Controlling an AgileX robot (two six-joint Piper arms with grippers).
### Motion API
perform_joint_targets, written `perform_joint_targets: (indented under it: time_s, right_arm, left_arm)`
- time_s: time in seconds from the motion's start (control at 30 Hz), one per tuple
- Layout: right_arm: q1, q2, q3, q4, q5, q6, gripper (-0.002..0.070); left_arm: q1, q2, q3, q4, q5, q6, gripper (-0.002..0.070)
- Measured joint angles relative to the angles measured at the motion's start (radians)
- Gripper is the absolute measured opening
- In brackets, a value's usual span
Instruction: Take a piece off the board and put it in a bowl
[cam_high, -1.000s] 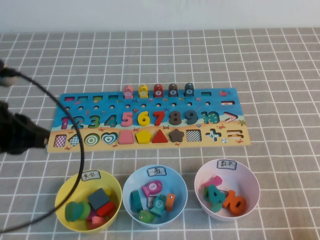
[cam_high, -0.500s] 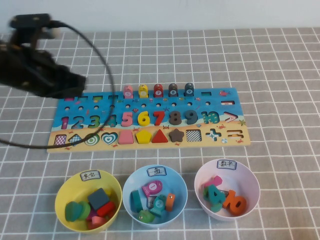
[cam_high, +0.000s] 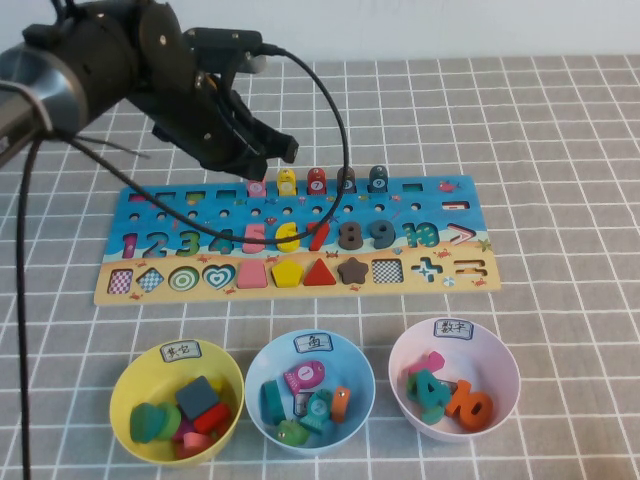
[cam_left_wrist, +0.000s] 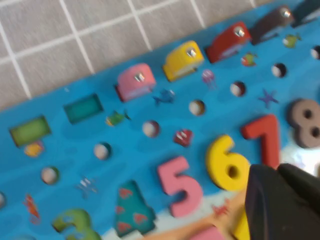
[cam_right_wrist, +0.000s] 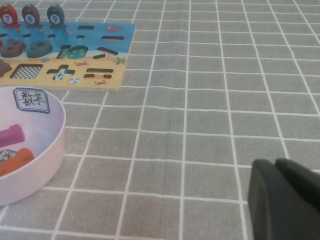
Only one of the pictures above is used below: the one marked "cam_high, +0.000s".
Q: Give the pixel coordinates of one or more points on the yellow plastic bowl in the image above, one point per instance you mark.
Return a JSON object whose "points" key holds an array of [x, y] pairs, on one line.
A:
{"points": [[145, 370]]}

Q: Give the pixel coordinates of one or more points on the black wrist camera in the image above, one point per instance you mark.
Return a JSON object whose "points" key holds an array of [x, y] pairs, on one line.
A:
{"points": [[225, 40]]}

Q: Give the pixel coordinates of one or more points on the dark teal fish piece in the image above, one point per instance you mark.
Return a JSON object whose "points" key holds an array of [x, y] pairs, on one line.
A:
{"points": [[378, 180]]}

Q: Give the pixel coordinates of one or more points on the teal fish piece number two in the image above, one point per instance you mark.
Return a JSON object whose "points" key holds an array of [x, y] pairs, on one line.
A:
{"points": [[317, 411]]}

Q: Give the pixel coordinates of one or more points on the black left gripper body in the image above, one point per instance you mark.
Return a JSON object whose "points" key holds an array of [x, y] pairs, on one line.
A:
{"points": [[200, 125]]}

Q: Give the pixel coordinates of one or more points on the grey fish piece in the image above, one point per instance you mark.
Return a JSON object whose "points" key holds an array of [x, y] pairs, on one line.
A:
{"points": [[301, 402]]}

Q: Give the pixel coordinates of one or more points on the grey number piece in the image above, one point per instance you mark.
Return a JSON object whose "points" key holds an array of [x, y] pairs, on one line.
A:
{"points": [[451, 386]]}

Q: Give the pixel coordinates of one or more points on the yellow fish piece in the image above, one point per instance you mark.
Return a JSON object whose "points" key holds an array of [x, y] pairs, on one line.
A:
{"points": [[285, 184]]}

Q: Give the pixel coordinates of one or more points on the teal number four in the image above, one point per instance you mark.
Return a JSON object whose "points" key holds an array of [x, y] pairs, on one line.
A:
{"points": [[429, 387]]}

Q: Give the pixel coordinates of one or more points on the pink trapezoid block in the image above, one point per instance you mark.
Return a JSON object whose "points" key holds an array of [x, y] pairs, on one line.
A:
{"points": [[251, 276]]}

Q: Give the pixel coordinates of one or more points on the brown fish piece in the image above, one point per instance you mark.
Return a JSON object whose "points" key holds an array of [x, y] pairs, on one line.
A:
{"points": [[352, 182]]}

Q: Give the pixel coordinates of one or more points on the orange fish piece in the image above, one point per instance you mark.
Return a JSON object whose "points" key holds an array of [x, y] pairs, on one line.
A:
{"points": [[340, 405]]}

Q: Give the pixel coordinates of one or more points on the blue wooden number puzzle board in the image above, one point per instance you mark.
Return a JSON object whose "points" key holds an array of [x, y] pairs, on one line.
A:
{"points": [[480, 285]]}

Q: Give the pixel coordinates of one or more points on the brown star block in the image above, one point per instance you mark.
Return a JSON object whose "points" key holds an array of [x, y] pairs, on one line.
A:
{"points": [[353, 270]]}

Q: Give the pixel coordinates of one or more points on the teal fish piece on edge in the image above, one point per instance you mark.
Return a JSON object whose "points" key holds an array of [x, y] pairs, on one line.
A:
{"points": [[272, 402]]}

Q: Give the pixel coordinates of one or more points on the red triangle block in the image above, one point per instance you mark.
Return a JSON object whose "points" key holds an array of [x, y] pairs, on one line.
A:
{"points": [[319, 276]]}

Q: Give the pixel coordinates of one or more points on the pink plastic bowl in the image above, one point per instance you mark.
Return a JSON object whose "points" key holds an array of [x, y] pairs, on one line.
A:
{"points": [[480, 355]]}

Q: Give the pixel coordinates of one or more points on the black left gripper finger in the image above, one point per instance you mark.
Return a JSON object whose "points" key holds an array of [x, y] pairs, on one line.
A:
{"points": [[280, 147], [247, 164]]}

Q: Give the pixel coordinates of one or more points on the green round block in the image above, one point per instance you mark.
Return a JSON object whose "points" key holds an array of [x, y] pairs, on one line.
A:
{"points": [[172, 420]]}

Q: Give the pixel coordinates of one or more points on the dark teal number nine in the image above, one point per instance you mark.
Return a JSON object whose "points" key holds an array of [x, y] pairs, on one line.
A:
{"points": [[387, 230]]}

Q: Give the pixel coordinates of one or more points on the pink shape block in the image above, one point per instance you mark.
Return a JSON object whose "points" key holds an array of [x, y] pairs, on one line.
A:
{"points": [[192, 444]]}

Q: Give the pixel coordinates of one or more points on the pink fish piece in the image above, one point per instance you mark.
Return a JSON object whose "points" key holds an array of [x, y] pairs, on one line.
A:
{"points": [[256, 189]]}

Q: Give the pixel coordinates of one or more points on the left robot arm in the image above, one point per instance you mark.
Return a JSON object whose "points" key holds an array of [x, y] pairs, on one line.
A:
{"points": [[100, 60]]}

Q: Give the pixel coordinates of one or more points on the purple shape block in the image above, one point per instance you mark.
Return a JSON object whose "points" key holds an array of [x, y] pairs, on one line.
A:
{"points": [[183, 428]]}

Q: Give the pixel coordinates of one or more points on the yellow pentagon block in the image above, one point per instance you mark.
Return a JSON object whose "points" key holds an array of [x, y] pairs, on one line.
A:
{"points": [[287, 274]]}

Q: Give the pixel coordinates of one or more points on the light blue plastic bowl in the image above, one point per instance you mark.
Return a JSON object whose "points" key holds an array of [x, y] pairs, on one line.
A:
{"points": [[350, 360]]}

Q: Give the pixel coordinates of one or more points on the red number seven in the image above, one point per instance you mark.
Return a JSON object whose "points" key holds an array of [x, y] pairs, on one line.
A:
{"points": [[315, 245]]}

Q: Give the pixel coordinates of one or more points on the green fish piece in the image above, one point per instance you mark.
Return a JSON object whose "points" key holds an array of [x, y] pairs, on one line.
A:
{"points": [[291, 433]]}

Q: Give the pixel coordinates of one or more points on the grey white-grid tablecloth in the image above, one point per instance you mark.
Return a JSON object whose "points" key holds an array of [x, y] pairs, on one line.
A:
{"points": [[550, 150]]}

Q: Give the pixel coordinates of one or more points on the dark grey square block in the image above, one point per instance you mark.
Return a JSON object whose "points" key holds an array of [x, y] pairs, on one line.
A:
{"points": [[197, 397]]}

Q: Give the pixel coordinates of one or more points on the pink number five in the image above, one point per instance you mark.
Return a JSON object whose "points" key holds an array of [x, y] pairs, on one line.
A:
{"points": [[255, 231]]}

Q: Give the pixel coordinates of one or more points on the green heart block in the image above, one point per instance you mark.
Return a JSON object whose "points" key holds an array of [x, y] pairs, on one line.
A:
{"points": [[146, 424]]}

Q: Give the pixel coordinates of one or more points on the red fish piece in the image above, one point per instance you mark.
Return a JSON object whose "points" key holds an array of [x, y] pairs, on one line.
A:
{"points": [[316, 182]]}

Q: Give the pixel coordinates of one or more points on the brown number eight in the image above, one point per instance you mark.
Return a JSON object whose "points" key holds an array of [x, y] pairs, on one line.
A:
{"points": [[350, 236]]}

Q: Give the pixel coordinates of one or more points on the red shape block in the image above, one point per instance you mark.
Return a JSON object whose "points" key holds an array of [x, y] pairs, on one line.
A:
{"points": [[212, 419]]}

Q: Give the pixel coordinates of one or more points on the small yellow shape block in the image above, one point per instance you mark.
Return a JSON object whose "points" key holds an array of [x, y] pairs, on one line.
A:
{"points": [[217, 386]]}

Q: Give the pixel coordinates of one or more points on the magenta fish piece number one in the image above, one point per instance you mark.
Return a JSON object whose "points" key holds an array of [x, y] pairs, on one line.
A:
{"points": [[305, 375]]}

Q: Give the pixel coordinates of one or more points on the yellow number six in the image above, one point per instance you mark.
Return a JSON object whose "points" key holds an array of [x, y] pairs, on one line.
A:
{"points": [[285, 230]]}

